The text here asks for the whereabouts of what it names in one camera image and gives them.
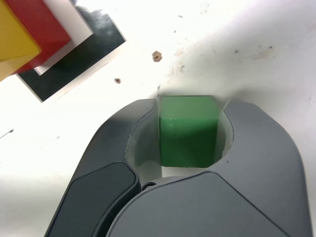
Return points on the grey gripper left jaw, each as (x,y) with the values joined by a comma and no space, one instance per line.
(103,153)

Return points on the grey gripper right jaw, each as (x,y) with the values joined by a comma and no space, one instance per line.
(247,197)

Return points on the green cube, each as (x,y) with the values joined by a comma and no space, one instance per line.
(187,138)

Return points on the red cube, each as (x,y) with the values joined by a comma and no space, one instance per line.
(44,27)

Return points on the yellow cube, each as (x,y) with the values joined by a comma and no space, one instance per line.
(14,42)

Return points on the black tape square outline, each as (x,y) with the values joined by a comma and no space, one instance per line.
(74,64)

